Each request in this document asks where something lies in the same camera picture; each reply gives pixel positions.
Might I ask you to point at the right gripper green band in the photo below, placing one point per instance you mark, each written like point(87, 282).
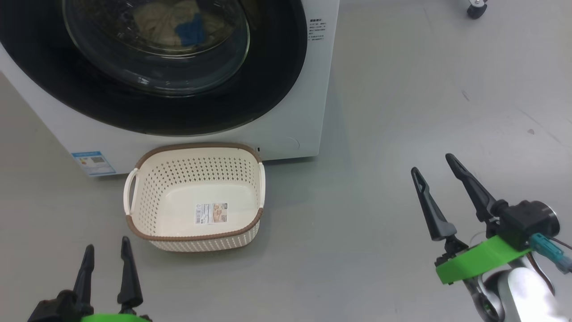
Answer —
point(478, 259)

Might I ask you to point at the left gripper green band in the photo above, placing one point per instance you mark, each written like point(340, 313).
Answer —
point(116, 318)

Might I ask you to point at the glass washing machine door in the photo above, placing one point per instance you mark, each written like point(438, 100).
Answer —
point(277, 67)

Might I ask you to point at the cream garment with blue cuff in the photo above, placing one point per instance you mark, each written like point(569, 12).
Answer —
point(190, 29)

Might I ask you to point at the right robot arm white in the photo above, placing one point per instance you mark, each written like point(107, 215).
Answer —
point(523, 295)

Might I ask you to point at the white front-load washing machine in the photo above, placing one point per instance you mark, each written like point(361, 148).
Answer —
point(313, 112)

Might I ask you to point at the blue energy label sticker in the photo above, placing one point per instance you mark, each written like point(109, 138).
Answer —
point(94, 163)

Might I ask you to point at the basket product label sticker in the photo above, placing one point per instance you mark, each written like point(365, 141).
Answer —
point(211, 213)

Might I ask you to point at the cream perforated laundry basket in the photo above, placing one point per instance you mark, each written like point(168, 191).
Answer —
point(196, 179)

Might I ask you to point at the grey metal stand with caster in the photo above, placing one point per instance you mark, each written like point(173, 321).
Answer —
point(476, 9)

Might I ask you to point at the small printed text label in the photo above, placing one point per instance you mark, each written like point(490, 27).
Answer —
point(317, 29)

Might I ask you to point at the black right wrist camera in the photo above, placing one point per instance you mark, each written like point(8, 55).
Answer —
point(523, 221)

